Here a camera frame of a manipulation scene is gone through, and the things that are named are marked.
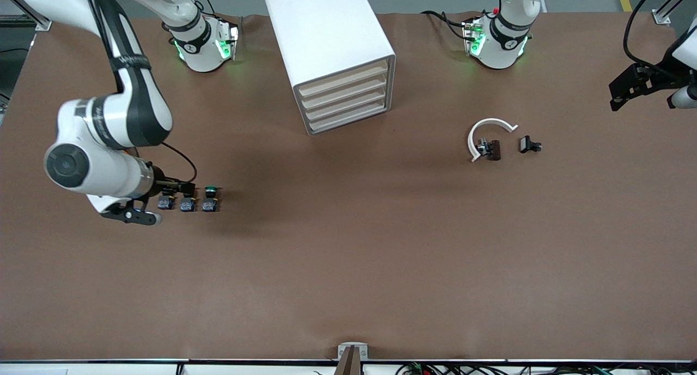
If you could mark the small black switch part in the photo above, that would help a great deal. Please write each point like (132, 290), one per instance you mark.
(526, 144)

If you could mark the white curved plastic bracket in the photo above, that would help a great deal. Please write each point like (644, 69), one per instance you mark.
(490, 121)

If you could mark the green push button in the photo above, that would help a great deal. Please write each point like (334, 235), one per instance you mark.
(210, 204)

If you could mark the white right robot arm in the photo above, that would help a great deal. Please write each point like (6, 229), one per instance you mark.
(109, 173)

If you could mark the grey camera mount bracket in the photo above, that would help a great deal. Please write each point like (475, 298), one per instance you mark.
(353, 354)

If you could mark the red push button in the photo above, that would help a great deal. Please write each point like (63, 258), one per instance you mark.
(188, 205)

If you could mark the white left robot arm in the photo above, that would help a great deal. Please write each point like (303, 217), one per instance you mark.
(498, 51)

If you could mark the yellow push button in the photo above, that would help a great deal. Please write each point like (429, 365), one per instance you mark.
(166, 203)

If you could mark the brown table mat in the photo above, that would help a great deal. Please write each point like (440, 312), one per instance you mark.
(348, 255)

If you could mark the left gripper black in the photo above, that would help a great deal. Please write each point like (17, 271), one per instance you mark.
(662, 79)

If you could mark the cream cabinet drawer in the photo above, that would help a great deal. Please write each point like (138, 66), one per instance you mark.
(343, 80)
(348, 118)
(344, 93)
(346, 106)

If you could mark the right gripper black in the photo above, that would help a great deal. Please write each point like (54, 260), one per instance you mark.
(158, 180)

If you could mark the aluminium frame profile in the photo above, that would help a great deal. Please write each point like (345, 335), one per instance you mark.
(665, 14)
(41, 22)

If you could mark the white drawer cabinet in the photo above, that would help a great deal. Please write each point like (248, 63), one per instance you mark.
(326, 32)

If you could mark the white table edge rail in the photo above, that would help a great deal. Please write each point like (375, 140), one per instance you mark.
(109, 368)

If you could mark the brown contact block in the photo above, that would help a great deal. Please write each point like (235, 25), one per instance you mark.
(494, 149)

